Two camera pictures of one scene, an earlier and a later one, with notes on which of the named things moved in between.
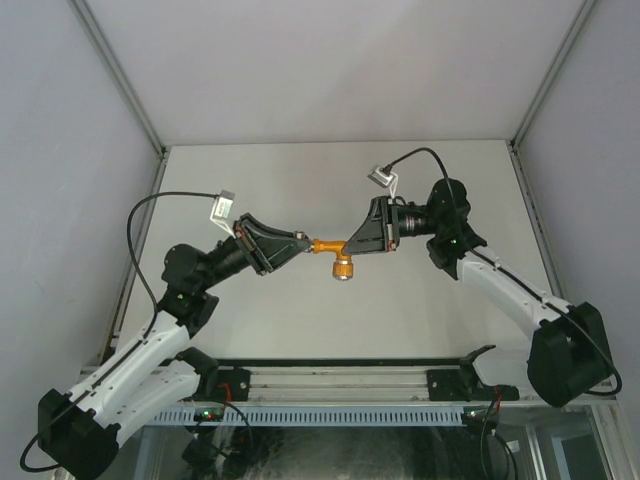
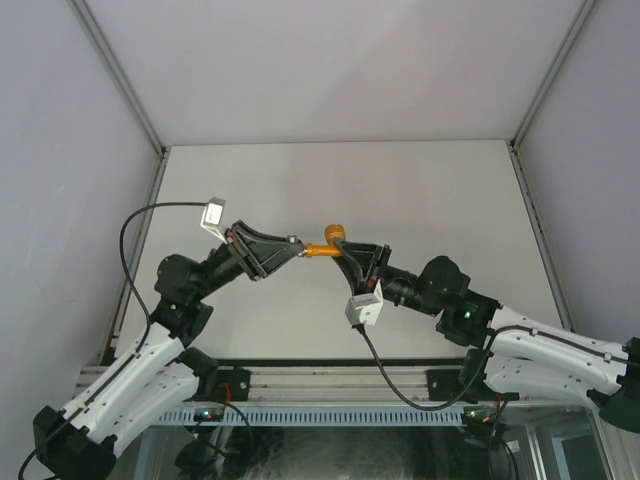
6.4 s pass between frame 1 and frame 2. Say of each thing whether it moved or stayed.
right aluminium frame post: stayed
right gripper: moved
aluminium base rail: stayed
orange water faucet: moved
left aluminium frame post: stayed
